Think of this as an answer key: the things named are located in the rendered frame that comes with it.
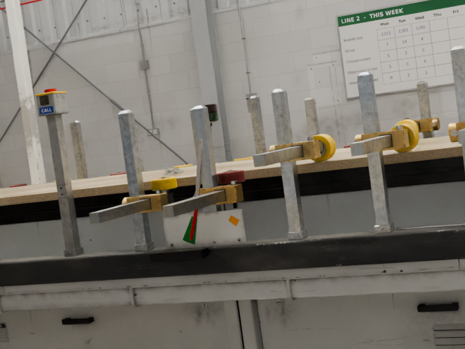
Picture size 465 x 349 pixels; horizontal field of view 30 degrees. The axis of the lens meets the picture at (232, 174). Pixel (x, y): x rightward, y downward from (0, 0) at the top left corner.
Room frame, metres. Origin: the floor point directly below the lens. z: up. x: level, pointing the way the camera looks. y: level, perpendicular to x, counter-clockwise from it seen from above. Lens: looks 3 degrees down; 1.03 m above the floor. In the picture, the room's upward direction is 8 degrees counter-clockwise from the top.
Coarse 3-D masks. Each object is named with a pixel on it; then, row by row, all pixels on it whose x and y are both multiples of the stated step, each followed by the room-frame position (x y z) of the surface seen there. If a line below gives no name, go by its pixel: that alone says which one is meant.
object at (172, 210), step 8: (216, 192) 2.45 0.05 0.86; (224, 192) 2.49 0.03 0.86; (184, 200) 2.30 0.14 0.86; (192, 200) 2.30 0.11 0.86; (200, 200) 2.34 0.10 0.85; (208, 200) 2.39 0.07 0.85; (216, 200) 2.43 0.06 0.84; (224, 200) 2.48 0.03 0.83; (168, 208) 2.20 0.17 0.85; (176, 208) 2.22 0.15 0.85; (184, 208) 2.25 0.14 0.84; (192, 208) 2.30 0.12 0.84; (168, 216) 2.21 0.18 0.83
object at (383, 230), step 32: (96, 256) 2.67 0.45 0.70; (128, 256) 2.62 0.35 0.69; (224, 256) 2.49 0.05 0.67; (256, 256) 2.45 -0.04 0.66; (288, 256) 2.41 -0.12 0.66; (320, 256) 2.37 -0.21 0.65; (352, 256) 2.33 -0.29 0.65; (384, 256) 2.30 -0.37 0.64; (416, 256) 2.26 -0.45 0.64; (448, 256) 2.23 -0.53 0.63
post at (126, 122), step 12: (120, 120) 2.63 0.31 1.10; (132, 120) 2.64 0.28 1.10; (120, 132) 2.63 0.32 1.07; (132, 132) 2.63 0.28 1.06; (132, 144) 2.62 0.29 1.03; (132, 156) 2.62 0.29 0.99; (132, 168) 2.62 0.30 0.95; (132, 180) 2.62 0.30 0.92; (132, 192) 2.63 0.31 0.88; (144, 192) 2.65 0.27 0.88; (132, 216) 2.63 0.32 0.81; (144, 216) 2.63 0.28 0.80; (144, 228) 2.62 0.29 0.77; (144, 240) 2.62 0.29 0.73
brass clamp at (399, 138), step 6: (378, 132) 2.30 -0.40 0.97; (384, 132) 2.29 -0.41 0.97; (390, 132) 2.29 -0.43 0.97; (396, 132) 2.28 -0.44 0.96; (402, 132) 2.27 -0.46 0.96; (360, 138) 2.33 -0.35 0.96; (366, 138) 2.32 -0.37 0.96; (396, 138) 2.28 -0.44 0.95; (402, 138) 2.28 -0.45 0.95; (396, 144) 2.28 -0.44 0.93; (402, 144) 2.28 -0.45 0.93; (408, 144) 2.31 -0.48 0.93; (378, 150) 2.30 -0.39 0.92; (384, 150) 2.30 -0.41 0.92
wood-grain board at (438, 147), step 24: (432, 144) 2.70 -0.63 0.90; (456, 144) 2.51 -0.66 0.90; (192, 168) 3.34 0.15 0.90; (216, 168) 3.06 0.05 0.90; (240, 168) 2.81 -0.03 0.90; (264, 168) 2.62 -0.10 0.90; (312, 168) 2.56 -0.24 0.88; (336, 168) 2.53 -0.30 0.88; (0, 192) 3.59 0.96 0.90; (24, 192) 3.26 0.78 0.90; (48, 192) 2.98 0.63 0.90; (96, 192) 2.87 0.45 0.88; (120, 192) 2.83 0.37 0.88
